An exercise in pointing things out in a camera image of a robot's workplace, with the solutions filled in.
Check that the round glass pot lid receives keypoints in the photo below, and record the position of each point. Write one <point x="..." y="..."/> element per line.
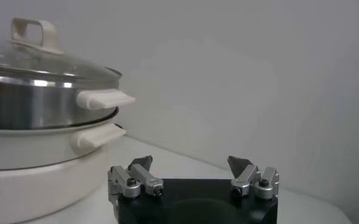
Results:
<point x="45" y="65"/>

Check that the perforated steel steamer basket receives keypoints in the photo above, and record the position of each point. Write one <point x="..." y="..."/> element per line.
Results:
<point x="39" y="105"/>

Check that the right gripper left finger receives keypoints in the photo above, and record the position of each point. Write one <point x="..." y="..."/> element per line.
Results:
<point x="144" y="179"/>

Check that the white electric cooker pot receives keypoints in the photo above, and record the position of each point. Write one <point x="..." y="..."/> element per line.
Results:
<point x="39" y="182"/>

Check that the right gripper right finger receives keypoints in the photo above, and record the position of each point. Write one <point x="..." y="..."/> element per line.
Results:
<point x="247" y="179"/>

